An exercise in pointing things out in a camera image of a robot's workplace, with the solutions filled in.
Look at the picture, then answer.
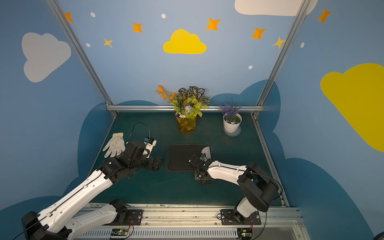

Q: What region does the black cutting board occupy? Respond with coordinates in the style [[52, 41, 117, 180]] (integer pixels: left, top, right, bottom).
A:
[[165, 145, 208, 173]]

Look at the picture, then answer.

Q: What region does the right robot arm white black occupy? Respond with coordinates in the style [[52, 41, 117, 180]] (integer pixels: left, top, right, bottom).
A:
[[188, 155, 282, 220]]

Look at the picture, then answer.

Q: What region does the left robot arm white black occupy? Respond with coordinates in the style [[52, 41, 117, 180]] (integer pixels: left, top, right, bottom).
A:
[[22, 153, 164, 240]]

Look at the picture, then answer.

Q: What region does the left controller board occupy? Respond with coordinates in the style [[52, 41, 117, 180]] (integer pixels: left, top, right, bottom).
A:
[[110, 229, 130, 238]]

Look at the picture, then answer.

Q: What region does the controller board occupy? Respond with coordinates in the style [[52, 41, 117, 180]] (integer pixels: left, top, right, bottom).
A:
[[110, 229, 130, 238], [238, 229, 253, 240]]

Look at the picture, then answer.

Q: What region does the right controller board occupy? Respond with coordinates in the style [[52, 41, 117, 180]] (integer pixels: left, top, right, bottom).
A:
[[238, 229, 253, 240]]

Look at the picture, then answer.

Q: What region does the white work glove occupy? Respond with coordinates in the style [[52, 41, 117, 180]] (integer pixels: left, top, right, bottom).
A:
[[103, 133, 126, 158]]

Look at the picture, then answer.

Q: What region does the lavender plant in white pot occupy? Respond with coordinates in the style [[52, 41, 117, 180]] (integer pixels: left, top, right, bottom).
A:
[[219, 103, 242, 137]]

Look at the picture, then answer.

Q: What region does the flower bouquet in amber vase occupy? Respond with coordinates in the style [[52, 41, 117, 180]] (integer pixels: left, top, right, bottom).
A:
[[156, 85, 211, 134]]

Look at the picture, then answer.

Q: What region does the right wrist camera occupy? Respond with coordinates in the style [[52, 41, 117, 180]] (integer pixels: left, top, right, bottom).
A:
[[201, 153, 208, 162]]

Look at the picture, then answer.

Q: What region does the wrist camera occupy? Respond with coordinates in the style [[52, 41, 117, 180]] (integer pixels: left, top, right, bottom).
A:
[[201, 153, 208, 162], [124, 138, 157, 160]]

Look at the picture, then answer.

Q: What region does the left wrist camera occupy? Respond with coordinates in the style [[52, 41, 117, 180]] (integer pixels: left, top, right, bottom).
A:
[[124, 138, 157, 160]]

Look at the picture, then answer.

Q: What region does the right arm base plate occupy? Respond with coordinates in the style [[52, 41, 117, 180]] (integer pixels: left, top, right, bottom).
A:
[[216, 209, 262, 226]]

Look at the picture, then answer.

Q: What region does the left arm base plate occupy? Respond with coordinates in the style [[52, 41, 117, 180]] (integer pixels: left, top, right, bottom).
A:
[[107, 209, 144, 226]]

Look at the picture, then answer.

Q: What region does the aluminium frame rail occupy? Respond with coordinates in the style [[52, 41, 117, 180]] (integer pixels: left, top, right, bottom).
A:
[[106, 104, 265, 113]]

